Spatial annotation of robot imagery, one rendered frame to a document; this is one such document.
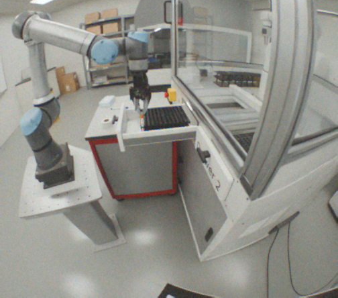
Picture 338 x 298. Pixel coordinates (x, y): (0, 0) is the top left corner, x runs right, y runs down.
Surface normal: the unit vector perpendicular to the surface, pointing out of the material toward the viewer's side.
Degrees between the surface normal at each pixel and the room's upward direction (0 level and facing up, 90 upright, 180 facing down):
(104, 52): 91
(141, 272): 0
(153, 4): 90
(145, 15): 90
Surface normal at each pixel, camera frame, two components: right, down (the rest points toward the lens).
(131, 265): -0.02, -0.85
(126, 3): 0.15, 0.53
